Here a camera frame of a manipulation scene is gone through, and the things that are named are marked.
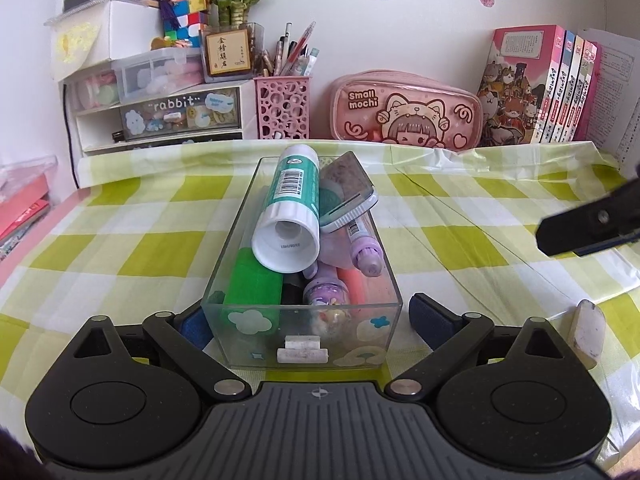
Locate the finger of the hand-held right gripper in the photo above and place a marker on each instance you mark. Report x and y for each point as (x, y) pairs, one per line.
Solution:
(590, 225)

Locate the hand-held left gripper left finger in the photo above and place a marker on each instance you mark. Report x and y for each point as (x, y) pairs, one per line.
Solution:
(192, 332)

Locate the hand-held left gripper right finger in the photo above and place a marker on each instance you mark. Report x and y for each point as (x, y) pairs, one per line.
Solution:
(432, 317)

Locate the clear plastic box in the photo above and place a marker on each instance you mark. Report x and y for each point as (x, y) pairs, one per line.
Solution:
(367, 352)

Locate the green highlighter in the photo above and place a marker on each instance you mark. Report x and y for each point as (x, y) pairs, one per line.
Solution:
(252, 280)

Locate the pink highlighter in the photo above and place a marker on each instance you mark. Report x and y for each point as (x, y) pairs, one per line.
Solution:
(352, 285)

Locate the thin purple pen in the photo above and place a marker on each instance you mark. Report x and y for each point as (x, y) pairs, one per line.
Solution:
(365, 255)

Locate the black marker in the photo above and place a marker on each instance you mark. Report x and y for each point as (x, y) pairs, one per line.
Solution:
(292, 290)

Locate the purple cartoon pen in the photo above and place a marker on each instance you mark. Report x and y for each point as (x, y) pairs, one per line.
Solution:
(325, 292)

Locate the grey pencil lead case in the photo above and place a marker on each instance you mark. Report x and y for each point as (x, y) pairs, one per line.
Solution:
(345, 190)

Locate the white and green glue stick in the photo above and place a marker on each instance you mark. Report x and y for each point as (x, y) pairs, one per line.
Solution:
(290, 195)

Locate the green checked tablecloth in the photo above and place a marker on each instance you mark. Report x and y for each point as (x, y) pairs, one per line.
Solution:
(475, 260)

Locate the white eraser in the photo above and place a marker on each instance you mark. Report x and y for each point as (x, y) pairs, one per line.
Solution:
(587, 332)

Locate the printed paper sheets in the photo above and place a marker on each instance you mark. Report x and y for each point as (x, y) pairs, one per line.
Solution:
(617, 100)

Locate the light-spine book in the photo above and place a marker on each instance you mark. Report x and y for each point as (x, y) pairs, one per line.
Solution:
(572, 92)
(584, 92)

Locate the pink slipcase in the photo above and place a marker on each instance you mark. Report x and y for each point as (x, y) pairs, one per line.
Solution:
(597, 90)

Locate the blue-spine book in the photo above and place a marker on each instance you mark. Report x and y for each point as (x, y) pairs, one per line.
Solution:
(562, 90)

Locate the pink-spine illustrated book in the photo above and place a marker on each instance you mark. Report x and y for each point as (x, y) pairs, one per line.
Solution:
(515, 90)

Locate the pink cartoon pencil case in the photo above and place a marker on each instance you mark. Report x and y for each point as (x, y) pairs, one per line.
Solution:
(405, 115)

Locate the pile of pink notebooks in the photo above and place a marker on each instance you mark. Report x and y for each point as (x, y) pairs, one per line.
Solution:
(22, 205)

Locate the white drawer organizer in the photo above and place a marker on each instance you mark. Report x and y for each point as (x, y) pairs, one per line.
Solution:
(165, 120)

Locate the pink perforated pen holder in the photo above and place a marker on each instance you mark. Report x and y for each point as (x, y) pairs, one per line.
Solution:
(282, 107)

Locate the clear plastic container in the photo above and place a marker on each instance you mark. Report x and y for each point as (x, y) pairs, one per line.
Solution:
(160, 75)

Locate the glass vase with label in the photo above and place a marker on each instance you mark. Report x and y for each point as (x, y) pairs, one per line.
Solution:
(230, 52)

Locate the small colourful toy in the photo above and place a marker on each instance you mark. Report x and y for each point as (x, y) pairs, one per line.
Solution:
(172, 42)

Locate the bunch of pens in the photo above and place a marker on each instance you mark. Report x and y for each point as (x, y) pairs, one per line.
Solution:
(290, 52)

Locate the white storage box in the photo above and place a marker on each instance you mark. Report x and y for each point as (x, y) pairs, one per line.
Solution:
(120, 30)

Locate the colourful puzzle cube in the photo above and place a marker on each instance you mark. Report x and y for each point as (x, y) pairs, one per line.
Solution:
(187, 10)

